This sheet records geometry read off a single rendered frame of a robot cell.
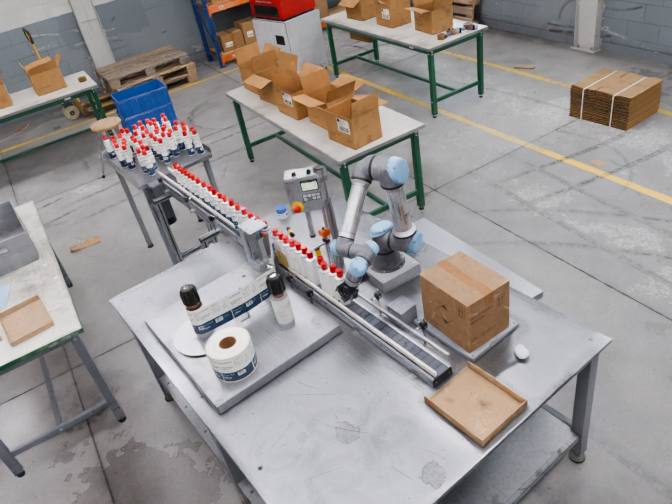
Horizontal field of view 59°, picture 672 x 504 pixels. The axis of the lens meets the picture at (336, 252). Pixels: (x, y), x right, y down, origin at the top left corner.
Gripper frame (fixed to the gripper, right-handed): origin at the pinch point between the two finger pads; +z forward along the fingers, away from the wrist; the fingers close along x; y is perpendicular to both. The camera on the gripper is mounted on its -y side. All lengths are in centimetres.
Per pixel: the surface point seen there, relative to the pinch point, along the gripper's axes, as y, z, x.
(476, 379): -9, -27, 67
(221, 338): 61, -1, -16
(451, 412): 10, -29, 70
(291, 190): 0, -26, -51
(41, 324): 121, 75, -104
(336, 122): -121, 79, -141
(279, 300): 30.4, -6.2, -14.8
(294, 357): 38.2, 2.5, 9.1
